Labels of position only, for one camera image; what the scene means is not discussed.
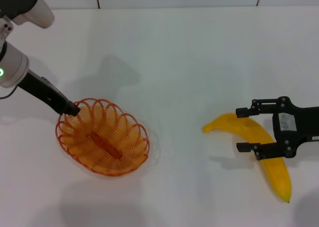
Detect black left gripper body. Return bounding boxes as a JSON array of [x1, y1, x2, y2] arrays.
[[17, 69, 69, 114]]

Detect thin dark cable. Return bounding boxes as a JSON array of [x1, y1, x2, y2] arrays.
[[0, 86, 18, 100]]

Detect yellow banana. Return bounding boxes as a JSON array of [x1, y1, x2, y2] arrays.
[[202, 113, 292, 204]]

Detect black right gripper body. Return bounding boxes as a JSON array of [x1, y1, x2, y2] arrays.
[[271, 96, 319, 159]]

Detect orange wire basket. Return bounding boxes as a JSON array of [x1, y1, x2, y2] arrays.
[[55, 98, 150, 177]]

